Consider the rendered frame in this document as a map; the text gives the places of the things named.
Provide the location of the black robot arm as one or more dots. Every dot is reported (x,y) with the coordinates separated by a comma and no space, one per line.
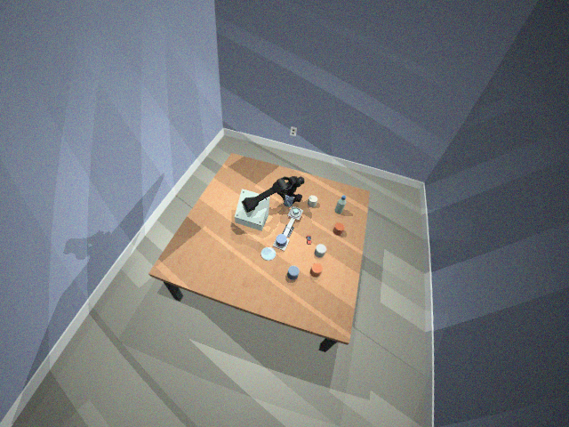
(280,185)

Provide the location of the orange cylinder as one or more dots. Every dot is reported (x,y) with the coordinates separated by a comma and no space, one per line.
(316,270)
(338,229)

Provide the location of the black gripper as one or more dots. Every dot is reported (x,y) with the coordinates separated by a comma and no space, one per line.
(290,193)

